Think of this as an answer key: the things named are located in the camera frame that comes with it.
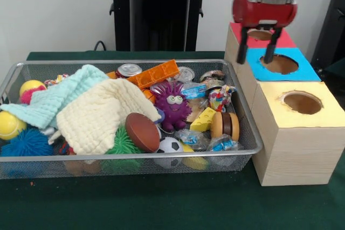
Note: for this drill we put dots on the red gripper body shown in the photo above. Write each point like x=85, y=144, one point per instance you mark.
x=264, y=13

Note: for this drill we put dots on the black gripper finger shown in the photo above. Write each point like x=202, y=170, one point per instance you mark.
x=270, y=49
x=241, y=52

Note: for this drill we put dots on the cream knitted cloth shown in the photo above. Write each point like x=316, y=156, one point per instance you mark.
x=91, y=117

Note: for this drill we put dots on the wooden box with three holes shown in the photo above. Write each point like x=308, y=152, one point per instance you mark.
x=296, y=154

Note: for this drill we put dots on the metal mesh bin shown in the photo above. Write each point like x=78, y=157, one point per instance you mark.
x=121, y=168

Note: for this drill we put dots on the black chair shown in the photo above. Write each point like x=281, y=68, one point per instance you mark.
x=334, y=25

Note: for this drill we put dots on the dark green side table cloth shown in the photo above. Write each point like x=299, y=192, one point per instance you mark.
x=338, y=68

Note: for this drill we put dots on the wooden toy burger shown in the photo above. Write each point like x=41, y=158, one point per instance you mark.
x=225, y=126

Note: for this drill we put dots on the orange plastic tray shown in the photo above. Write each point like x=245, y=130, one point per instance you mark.
x=156, y=73

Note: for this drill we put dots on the purple spiky monster toy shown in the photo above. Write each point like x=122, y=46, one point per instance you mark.
x=172, y=108

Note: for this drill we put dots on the small soccer ball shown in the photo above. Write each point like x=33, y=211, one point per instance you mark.
x=169, y=146

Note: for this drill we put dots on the brown toy football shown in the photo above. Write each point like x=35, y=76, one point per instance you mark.
x=143, y=131

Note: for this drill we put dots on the green spiky rubber ball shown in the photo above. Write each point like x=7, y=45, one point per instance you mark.
x=121, y=143

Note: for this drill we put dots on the mint knitted cloth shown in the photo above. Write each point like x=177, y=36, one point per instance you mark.
x=54, y=98

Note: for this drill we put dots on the blue spiky rubber ball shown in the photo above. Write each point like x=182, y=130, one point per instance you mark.
x=27, y=143

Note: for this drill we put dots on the yellow tennis ball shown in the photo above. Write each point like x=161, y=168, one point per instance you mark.
x=10, y=126

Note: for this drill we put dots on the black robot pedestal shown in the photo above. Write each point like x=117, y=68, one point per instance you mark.
x=159, y=12

